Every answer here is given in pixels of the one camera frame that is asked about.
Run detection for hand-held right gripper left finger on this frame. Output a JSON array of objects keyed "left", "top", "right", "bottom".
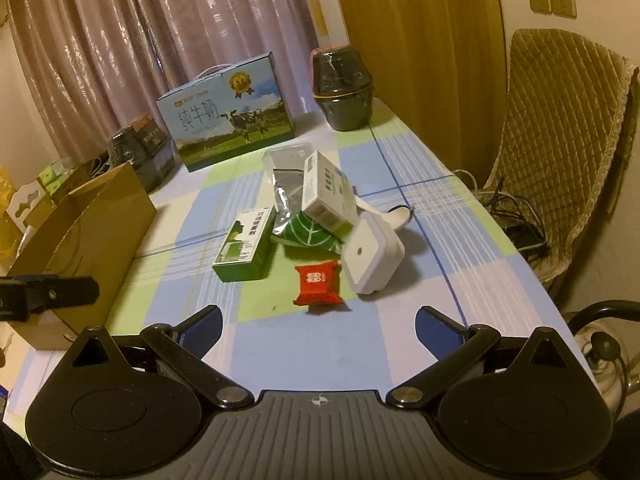
[{"left": 72, "top": 304, "right": 256, "bottom": 411}]

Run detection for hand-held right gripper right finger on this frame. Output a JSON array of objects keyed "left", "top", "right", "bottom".
[{"left": 385, "top": 305, "right": 566, "bottom": 410}]

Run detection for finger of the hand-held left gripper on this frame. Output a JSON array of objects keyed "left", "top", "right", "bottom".
[{"left": 0, "top": 275, "right": 99, "bottom": 322}]

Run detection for brown cardboard box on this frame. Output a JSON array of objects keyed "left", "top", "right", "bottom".
[{"left": 7, "top": 162, "right": 158, "bottom": 351}]

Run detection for green and white medicine box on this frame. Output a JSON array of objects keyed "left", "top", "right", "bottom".
[{"left": 212, "top": 206, "right": 277, "bottom": 282}]

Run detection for white square device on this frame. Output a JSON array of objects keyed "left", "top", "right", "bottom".
[{"left": 341, "top": 211, "right": 405, "bottom": 295}]

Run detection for red snack packet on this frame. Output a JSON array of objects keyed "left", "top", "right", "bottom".
[{"left": 292, "top": 259, "right": 347, "bottom": 307}]

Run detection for white plastic spoon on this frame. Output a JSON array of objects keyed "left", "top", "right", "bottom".
[{"left": 354, "top": 195, "right": 417, "bottom": 233}]

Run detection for silver pouch with green leaf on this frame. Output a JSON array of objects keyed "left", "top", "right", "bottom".
[{"left": 270, "top": 167, "right": 351, "bottom": 252}]

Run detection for desktop with checked tablecloth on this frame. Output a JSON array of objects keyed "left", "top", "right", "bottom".
[{"left": 10, "top": 97, "right": 601, "bottom": 411}]

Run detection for yellow bag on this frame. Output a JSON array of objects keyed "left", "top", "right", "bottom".
[{"left": 0, "top": 165, "right": 23, "bottom": 261}]

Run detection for white cardboard insert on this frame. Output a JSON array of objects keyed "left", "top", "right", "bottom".
[{"left": 4, "top": 176, "right": 52, "bottom": 241}]

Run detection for small green boxes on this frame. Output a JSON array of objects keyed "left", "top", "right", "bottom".
[{"left": 39, "top": 157, "right": 78, "bottom": 196}]

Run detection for black power adapter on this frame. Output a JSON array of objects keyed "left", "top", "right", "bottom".
[{"left": 504, "top": 221, "right": 552, "bottom": 258}]

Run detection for black chair armrest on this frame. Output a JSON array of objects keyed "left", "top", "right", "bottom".
[{"left": 564, "top": 300, "right": 640, "bottom": 333}]

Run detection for dark rectangular gift box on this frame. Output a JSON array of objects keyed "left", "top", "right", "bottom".
[{"left": 107, "top": 112, "right": 175, "bottom": 193}]

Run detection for clear plastic container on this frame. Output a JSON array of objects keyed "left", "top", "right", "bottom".
[{"left": 262, "top": 143, "right": 313, "bottom": 181}]

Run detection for blue milk carton gift box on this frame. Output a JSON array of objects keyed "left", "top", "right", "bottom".
[{"left": 155, "top": 51, "right": 296, "bottom": 173}]

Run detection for chair with quilted cover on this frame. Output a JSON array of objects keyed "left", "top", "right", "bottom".
[{"left": 480, "top": 27, "right": 640, "bottom": 296}]

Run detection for dark round gift container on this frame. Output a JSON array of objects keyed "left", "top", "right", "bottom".
[{"left": 311, "top": 46, "right": 377, "bottom": 132}]

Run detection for wooden wardrobe door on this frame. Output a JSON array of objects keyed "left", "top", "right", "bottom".
[{"left": 326, "top": 0, "right": 507, "bottom": 183}]

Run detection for pink curtain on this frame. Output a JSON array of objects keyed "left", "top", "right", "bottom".
[{"left": 4, "top": 0, "right": 321, "bottom": 173}]

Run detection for white cable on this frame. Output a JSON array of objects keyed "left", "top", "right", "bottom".
[{"left": 451, "top": 168, "right": 497, "bottom": 206}]

